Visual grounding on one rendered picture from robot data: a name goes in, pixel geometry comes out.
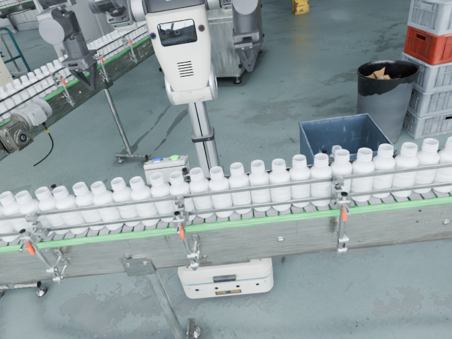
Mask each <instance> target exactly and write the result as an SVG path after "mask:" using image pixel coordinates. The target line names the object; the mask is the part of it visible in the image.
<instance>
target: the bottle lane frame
mask: <svg viewBox="0 0 452 339"><path fill-rule="evenodd" d="M448 194H449V193H448ZM421 197H422V196H421ZM394 200H395V202H392V203H383V201H382V200H381V204H374V205H371V204H370V203H369V202H368V205H367V206H357V205H356V203H355V207H351V208H350V209H349V211H350V213H351V216H347V220H346V222H345V226H344V228H345V230H344V233H345V235H346V236H347V237H348V241H347V244H346V247H347V248H348V250H354V249H361V248H374V247H381V246H394V245H401V244H407V243H420V242H428V241H441V240H448V239H452V196H451V195H450V194H449V196H446V197H437V196H436V195H435V198H427V199H424V198H423V197H422V199H421V200H410V199H409V198H408V201H403V202H397V200H396V199H394ZM339 218H340V210H338V209H331V208H330V206H329V210H324V211H319V210H318V209H317V208H316V211H313V212H305V209H303V213H295V214H293V212H292V211H291V214H289V215H280V213H279V212H278V215H277V216H271V217H268V215H267V214H265V217H259V218H255V216H254V215H253V218H252V219H243V218H242V216H241V218H240V220H234V221H231V220H230V218H228V221H223V222H218V219H216V222H215V223H206V221H205V220H204V223H203V224H198V225H194V223H193V222H192V224H191V225H187V226H186V227H184V228H185V230H186V234H187V237H188V241H189V243H190V247H191V249H192V251H194V243H195V241H193V238H192V235H193V234H197V235H198V238H199V241H198V242H197V243H200V246H201V248H202V250H201V251H200V253H199V259H198V261H199V262H200V265H202V264H215V263H222V262H234V261H242V260H255V259H262V258H274V257H281V256H294V255H301V254H314V253H321V252H334V251H337V250H336V246H337V244H338V240H337V236H338V227H339ZM110 232H111V230H110ZM110 232H109V234H107V235H99V233H98V234H97V235H96V236H90V237H88V236H87V235H86V236H85V237H78V238H76V236H75V237H74V238H73V239H65V237H64V238H63V239H61V240H54V238H53V239H52V240H51V241H42V240H41V241H40V242H36V245H37V246H38V247H39V249H40V250H41V252H42V253H43V254H44V256H45V257H46V259H47V260H48V261H49V262H50V264H51V265H52V266H54V265H55V264H56V262H57V260H58V258H59V256H57V254H56V253H55V251H54V250H57V249H60V251H61V252H62V253H63V256H61V258H66V259H67V261H68V263H69V264H68V265H67V267H66V269H65V272H64V274H63V275H64V277H65V278H76V277H83V276H95V275H103V274H116V273H123V272H126V271H125V269H124V267H123V265H122V261H123V260H124V258H133V257H140V256H146V257H148V258H150V259H151V261H152V264H153V266H154V268H155V269H162V268H175V267H182V266H190V261H189V259H188V255H187V252H186V248H185V246H184V242H183V240H182V238H181V237H180V235H176V228H175V227H170V224H169V225H168V226H167V228H163V229H158V228H157V227H156V228H155V229H151V230H146V227H145V228H144V230H143V231H134V228H133V230H132V231H131V232H126V233H123V232H122V230H121V232H120V233H115V234H111V233H110ZM87 234H88V233H87ZM21 245H22V244H20V243H18V244H17V245H12V246H10V245H9V244H7V246H0V285H9V284H16V283H29V282H36V281H43V280H53V277H52V275H51V274H48V273H47V271H46V267H45V266H44V265H43V263H42V262H41V261H40V259H39V258H38V257H37V255H36V254H34V255H31V254H30V253H29V251H28V250H27V249H26V248H25V249H24V250H23V252H19V251H18V250H19V248H20V247H21Z"/></svg>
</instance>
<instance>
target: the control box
mask: <svg viewBox="0 0 452 339"><path fill-rule="evenodd" d="M184 167H186V168H188V169H189V172H190V165H189V161H188V156H187V155H183V156H179V158H176V159H170V157H167V158H161V160H159V161H153V160H152V159H151V160H149V161H148V162H147V163H146V164H145V165H144V170H145V175H146V179H147V184H151V181H150V176H151V174H154V173H156V172H160V173H162V176H163V178H164V182H170V174H171V173H173V172H181V173H182V168H184Z"/></svg>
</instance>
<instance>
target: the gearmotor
mask: <svg viewBox="0 0 452 339"><path fill-rule="evenodd" d="M51 115H52V108H51V106H50V104H49V103H48V102H46V101H45V100H42V99H36V100H34V101H33V102H31V103H29V104H26V105H25V106H23V107H21V108H20V109H18V110H17V111H15V112H13V113H12V114H11V116H10V121H9V122H7V123H5V124H4V125H2V126H0V139H1V141H2V142H3V144H4V146H5V148H6V149H7V150H8V151H9V152H10V153H14V150H18V151H21V150H22V149H24V148H25V147H27V146H28V145H29V144H31V143H32V142H34V140H33V138H32V136H31V134H30V133H29V130H30V129H32V128H34V127H35V126H38V125H40V124H42V125H44V127H45V129H46V131H47V133H48V135H49V137H50V139H51V141H52V148H51V150H50V152H49V153H48V155H47V156H46V157H45V158H43V159H42V160H41V161H43V160H44V159H46V158H47V157H48V156H49V155H50V153H51V151H52V149H53V146H54V143H53V139H52V137H51V135H50V133H49V131H48V129H47V127H46V125H45V124H46V123H45V122H44V121H46V120H48V117H50V116H51ZM41 161H39V162H38V163H36V164H35V165H34V166H36V165H38V164H39V163H40V162H41Z"/></svg>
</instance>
